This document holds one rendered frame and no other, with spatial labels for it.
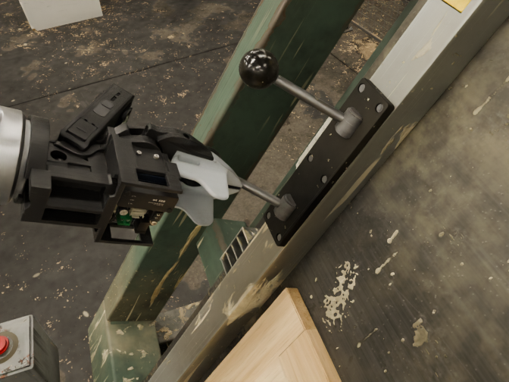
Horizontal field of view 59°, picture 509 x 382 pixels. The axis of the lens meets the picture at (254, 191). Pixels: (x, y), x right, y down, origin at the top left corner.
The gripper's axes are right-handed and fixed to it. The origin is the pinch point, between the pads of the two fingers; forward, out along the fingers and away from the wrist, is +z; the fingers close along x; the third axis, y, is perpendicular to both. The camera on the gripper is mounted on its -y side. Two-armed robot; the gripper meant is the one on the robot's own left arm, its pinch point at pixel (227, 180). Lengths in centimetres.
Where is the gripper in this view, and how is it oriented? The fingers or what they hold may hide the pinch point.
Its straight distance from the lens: 48.0
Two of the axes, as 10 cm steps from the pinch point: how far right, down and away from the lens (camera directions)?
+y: 3.3, 6.9, -6.5
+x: 4.8, -7.1, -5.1
